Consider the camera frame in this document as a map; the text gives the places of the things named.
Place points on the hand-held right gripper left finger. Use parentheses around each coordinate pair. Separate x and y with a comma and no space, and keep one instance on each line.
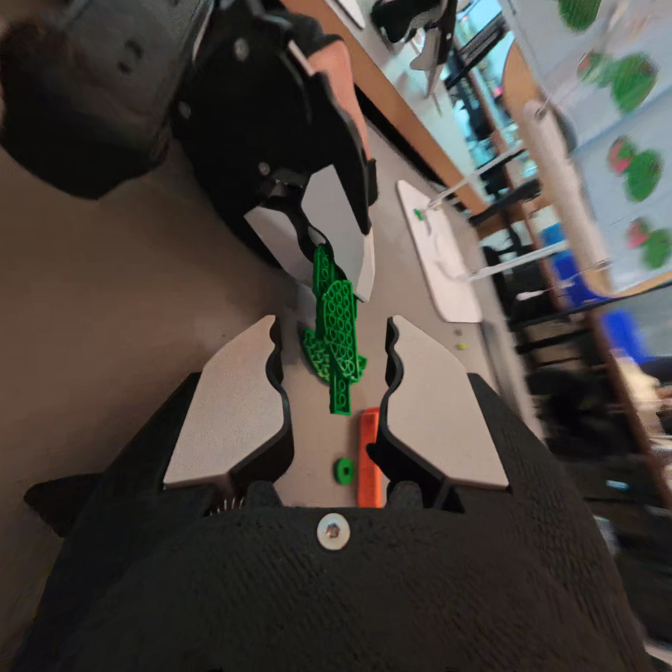
(225,420)

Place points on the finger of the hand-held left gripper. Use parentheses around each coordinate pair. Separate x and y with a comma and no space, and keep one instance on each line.
(336,210)
(273,231)

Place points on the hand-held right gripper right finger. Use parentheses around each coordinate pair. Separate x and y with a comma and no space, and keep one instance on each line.
(441,420)

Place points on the green lego plate assembly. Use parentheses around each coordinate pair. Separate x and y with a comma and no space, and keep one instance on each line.
(338,325)

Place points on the orange lego brick separator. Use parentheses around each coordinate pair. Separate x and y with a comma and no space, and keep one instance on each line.
(370,462)

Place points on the green round lego piece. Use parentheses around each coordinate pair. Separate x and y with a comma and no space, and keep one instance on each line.
(337,464)

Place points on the lego instruction booklet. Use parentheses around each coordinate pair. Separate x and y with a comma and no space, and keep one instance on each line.
(603,120)

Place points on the book stand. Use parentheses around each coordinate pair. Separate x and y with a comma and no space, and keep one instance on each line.
(446,273)

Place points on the black and white gripper tool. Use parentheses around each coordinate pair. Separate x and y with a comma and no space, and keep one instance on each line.
(399,21)

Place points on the blue storage bins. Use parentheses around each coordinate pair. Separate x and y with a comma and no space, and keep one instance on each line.
(619,330)

